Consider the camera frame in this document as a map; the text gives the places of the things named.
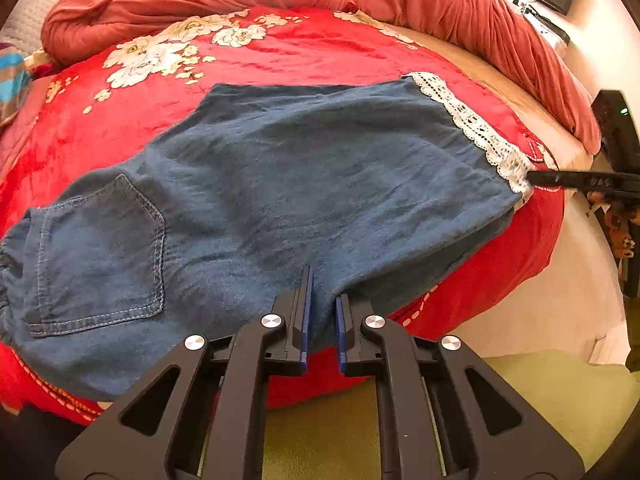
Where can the striped towel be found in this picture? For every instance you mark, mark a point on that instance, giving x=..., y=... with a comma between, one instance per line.
x=12, y=70

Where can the grey quilted pillow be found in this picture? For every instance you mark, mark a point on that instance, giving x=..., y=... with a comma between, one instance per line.
x=35, y=15

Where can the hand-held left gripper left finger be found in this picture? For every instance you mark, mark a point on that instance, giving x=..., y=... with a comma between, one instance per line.
x=303, y=320

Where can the cream floral cloth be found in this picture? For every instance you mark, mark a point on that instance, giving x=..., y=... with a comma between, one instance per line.
x=42, y=62

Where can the pink quilted pillow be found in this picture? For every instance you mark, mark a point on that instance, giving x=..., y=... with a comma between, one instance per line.
x=20, y=145

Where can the black electronic box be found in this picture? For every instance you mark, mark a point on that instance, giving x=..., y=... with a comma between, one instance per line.
x=552, y=30

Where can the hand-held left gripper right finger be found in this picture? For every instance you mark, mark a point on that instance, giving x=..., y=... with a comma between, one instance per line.
x=342, y=335

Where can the blue denim shorts with lace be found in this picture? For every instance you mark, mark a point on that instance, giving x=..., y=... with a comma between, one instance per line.
x=300, y=160

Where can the red floral blanket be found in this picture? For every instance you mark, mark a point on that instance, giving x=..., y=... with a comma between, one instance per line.
x=310, y=45

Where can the beige bed sheet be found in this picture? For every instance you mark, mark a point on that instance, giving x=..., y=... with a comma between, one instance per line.
x=500, y=75

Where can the person's right hand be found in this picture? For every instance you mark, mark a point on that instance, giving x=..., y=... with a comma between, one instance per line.
x=612, y=220

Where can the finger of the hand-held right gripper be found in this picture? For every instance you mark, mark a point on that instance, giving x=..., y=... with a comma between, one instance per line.
x=565, y=180

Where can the white mattress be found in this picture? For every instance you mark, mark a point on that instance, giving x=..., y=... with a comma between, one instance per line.
x=550, y=285

